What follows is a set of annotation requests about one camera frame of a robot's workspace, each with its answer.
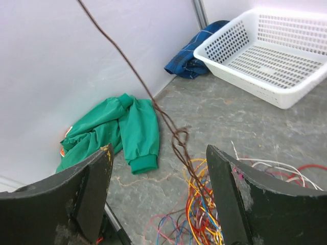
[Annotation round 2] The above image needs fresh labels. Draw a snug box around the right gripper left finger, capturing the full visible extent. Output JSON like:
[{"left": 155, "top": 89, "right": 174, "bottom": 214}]
[{"left": 1, "top": 144, "right": 114, "bottom": 244}]

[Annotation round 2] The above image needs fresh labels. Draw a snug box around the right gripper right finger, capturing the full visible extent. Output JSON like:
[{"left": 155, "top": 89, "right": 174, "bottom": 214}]
[{"left": 206, "top": 145, "right": 326, "bottom": 244}]

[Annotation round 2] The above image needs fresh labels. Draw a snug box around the multicoloured wire pile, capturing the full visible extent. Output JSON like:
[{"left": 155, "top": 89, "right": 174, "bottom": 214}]
[{"left": 144, "top": 140, "right": 327, "bottom": 245}]

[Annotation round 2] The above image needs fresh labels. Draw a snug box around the brown wire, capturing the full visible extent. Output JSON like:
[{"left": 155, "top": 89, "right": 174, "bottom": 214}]
[{"left": 76, "top": 0, "right": 218, "bottom": 225}]

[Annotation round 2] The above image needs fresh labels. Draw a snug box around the green garment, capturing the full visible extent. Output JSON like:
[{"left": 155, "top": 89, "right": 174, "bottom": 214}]
[{"left": 56, "top": 93, "right": 160, "bottom": 175}]

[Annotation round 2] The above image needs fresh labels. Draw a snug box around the left white plastic basket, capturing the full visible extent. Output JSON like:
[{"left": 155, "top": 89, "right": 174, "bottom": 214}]
[{"left": 194, "top": 8, "right": 326, "bottom": 109}]

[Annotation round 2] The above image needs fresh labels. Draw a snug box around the blue plaid cloth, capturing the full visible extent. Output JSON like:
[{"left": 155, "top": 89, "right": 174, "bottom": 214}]
[{"left": 164, "top": 20, "right": 229, "bottom": 79}]

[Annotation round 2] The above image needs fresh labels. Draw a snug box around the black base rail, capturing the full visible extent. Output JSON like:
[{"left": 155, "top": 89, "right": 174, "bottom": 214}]
[{"left": 97, "top": 202, "right": 132, "bottom": 245}]

